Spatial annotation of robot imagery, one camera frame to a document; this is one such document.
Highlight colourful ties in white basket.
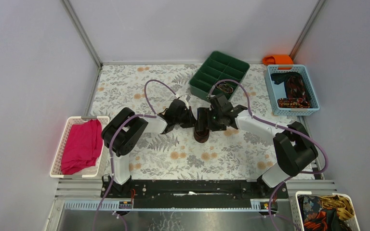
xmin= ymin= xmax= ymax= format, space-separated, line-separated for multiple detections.
xmin=297 ymin=195 xmax=355 ymax=231

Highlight rolled patterned tie in tray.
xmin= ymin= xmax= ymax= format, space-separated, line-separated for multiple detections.
xmin=216 ymin=82 xmax=234 ymax=94

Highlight white basket bottom right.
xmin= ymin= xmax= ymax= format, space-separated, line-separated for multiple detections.
xmin=290 ymin=191 xmax=360 ymax=231

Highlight ties in blue basket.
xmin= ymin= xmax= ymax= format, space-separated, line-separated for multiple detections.
xmin=270 ymin=72 xmax=311 ymax=108

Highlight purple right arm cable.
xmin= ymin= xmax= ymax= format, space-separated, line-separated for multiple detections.
xmin=208 ymin=79 xmax=330 ymax=231

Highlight white perforated basket left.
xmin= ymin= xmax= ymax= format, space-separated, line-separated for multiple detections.
xmin=50 ymin=115 xmax=110 ymax=179

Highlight orange cloth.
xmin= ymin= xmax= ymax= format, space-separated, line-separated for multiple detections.
xmin=262 ymin=54 xmax=294 ymax=65

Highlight magenta cloth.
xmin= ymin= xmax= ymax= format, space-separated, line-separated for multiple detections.
xmin=61 ymin=119 xmax=103 ymax=175

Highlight brown red floral tie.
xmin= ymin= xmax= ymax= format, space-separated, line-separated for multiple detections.
xmin=193 ymin=125 xmax=210 ymax=143

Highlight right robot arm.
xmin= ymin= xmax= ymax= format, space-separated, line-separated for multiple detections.
xmin=194 ymin=94 xmax=318 ymax=198

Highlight green compartment organizer tray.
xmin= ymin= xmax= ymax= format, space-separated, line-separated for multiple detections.
xmin=189 ymin=51 xmax=250 ymax=101

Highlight light blue perforated basket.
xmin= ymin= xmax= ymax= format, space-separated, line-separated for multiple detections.
xmin=264 ymin=64 xmax=320 ymax=116

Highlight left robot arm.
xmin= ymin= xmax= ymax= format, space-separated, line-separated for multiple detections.
xmin=101 ymin=99 xmax=196 ymax=198

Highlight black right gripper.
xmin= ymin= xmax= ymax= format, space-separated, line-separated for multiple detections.
xmin=195 ymin=107 xmax=226 ymax=132

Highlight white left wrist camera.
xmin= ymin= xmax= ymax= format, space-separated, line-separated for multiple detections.
xmin=177 ymin=94 xmax=190 ymax=107

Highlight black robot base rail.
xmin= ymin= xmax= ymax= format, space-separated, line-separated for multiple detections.
xmin=100 ymin=178 xmax=288 ymax=209

